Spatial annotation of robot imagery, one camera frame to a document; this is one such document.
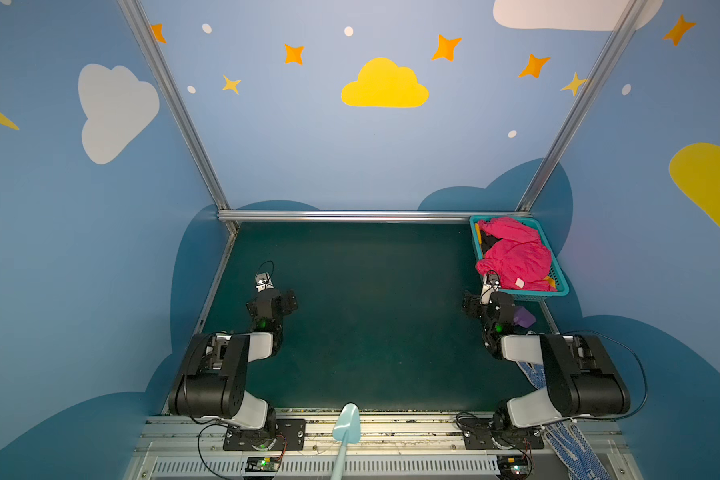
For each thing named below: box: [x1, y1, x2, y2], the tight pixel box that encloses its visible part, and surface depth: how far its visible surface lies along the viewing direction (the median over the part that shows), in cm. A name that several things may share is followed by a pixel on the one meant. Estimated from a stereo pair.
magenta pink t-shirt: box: [476, 217, 557, 292], surface depth 100 cm
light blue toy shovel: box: [330, 402, 361, 480], surface depth 76 cm
